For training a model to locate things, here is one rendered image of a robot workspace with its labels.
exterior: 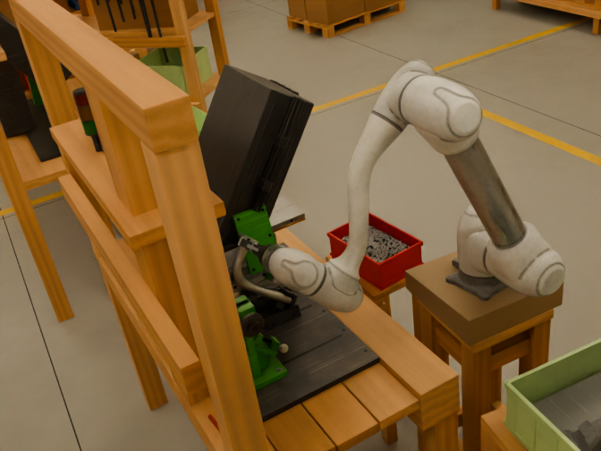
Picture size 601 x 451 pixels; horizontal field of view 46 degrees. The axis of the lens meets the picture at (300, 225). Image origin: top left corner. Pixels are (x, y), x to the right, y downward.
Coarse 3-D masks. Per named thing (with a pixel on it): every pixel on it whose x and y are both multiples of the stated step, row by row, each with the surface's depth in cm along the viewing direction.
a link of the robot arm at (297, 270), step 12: (276, 252) 194; (288, 252) 190; (300, 252) 189; (276, 264) 190; (288, 264) 187; (300, 264) 185; (312, 264) 186; (276, 276) 191; (288, 276) 186; (300, 276) 184; (312, 276) 186; (324, 276) 193; (300, 288) 186; (312, 288) 192
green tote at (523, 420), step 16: (576, 352) 196; (592, 352) 198; (544, 368) 192; (560, 368) 196; (576, 368) 199; (592, 368) 202; (512, 384) 190; (528, 384) 193; (544, 384) 196; (560, 384) 199; (512, 400) 189; (528, 400) 183; (512, 416) 192; (528, 416) 184; (544, 416) 178; (512, 432) 195; (528, 432) 187; (544, 432) 179; (560, 432) 173; (528, 448) 190; (544, 448) 182; (560, 448) 175; (576, 448) 168
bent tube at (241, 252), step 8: (240, 248) 223; (240, 256) 222; (240, 264) 223; (240, 272) 223; (240, 280) 224; (248, 288) 225; (256, 288) 227; (264, 288) 228; (264, 296) 229; (272, 296) 229; (280, 296) 231; (288, 296) 232; (288, 304) 233
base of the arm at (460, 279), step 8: (456, 264) 239; (456, 272) 235; (448, 280) 233; (456, 280) 231; (464, 280) 228; (472, 280) 225; (480, 280) 224; (488, 280) 223; (496, 280) 224; (464, 288) 229; (472, 288) 226; (480, 288) 224; (488, 288) 224; (496, 288) 224; (504, 288) 226; (480, 296) 222; (488, 296) 221
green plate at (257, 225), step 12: (264, 204) 227; (240, 216) 224; (252, 216) 226; (264, 216) 227; (240, 228) 224; (252, 228) 226; (264, 228) 228; (264, 240) 229; (252, 252) 228; (252, 264) 228
